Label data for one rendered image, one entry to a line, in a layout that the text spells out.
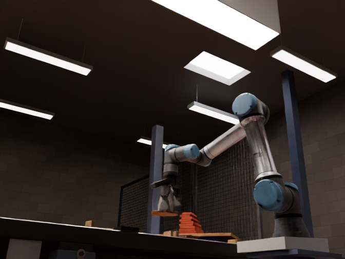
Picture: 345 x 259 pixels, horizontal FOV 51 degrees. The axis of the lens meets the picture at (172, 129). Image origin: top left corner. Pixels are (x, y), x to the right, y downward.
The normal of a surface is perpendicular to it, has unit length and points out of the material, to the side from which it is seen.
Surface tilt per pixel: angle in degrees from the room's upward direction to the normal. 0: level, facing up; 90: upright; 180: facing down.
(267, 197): 101
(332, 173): 90
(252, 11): 90
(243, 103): 86
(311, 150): 90
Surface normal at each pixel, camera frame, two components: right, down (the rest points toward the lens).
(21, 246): 0.55, -0.32
